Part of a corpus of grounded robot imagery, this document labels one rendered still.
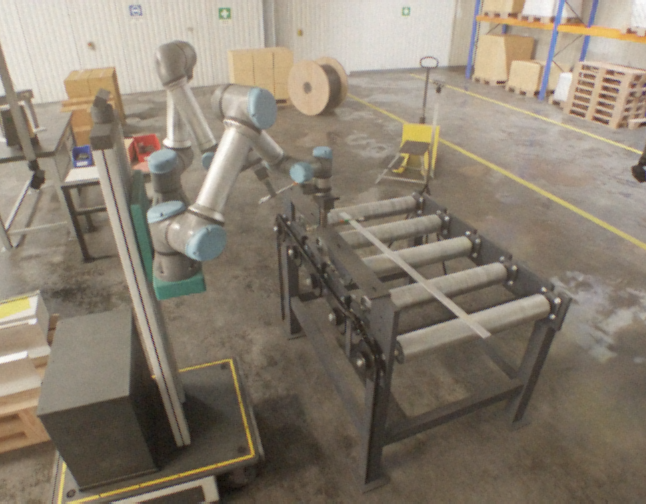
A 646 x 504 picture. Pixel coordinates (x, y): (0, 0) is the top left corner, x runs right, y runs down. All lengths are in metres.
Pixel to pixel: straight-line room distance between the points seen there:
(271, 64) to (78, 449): 8.16
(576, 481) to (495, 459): 0.42
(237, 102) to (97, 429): 1.35
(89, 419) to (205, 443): 0.59
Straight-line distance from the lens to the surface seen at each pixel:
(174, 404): 2.07
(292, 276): 2.88
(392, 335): 1.65
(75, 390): 1.95
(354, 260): 1.81
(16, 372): 2.90
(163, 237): 1.38
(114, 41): 11.75
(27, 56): 11.99
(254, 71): 9.28
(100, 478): 2.25
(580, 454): 2.91
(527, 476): 2.70
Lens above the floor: 2.14
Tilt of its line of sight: 32 degrees down
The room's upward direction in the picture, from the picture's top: straight up
